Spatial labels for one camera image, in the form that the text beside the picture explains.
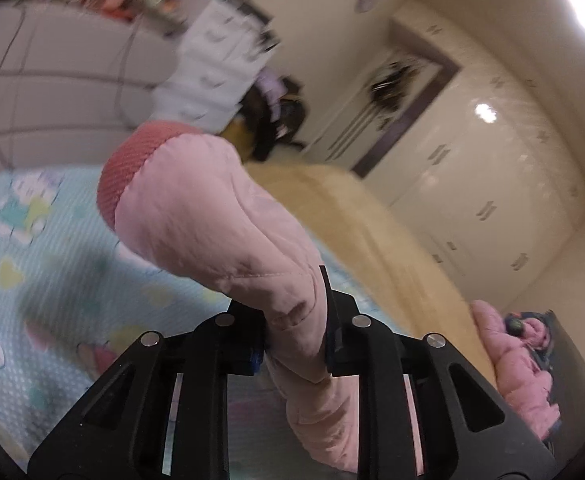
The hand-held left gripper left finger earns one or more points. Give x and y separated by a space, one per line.
254 360

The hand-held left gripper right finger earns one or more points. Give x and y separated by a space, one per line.
333 355

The pink padded jacket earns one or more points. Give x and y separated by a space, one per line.
197 220

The tan blanket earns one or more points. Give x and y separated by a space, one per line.
372 240

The cream glossy wardrobe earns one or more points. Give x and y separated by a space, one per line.
512 175

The cartoon cat printed bed sheet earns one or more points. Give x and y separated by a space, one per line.
47 270

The black bag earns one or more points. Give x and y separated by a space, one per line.
280 125

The dark framed wardrobe niche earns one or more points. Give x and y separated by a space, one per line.
402 105

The purple cloth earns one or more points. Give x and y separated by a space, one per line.
271 86

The white drawer cabinet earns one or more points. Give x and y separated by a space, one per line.
212 65

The round wall clock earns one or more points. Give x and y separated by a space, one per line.
365 2

